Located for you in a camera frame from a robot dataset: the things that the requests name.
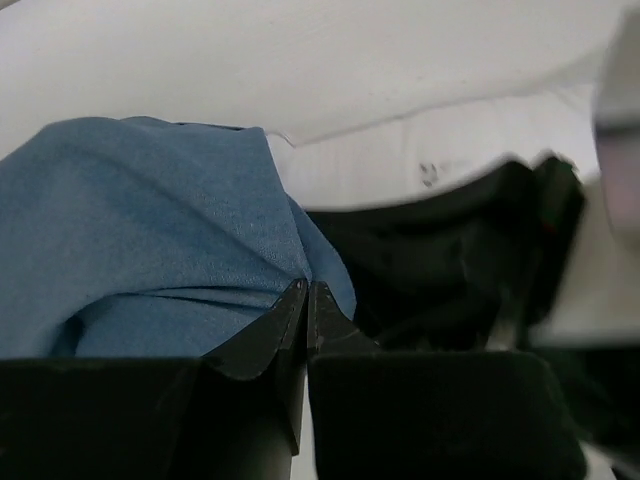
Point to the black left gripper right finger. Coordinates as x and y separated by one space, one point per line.
447 415

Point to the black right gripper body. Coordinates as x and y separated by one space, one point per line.
441 272

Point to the white pillow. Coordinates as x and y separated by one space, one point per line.
304 69

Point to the blue pillowcase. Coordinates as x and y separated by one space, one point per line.
141 238

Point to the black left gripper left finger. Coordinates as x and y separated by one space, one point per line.
234 413

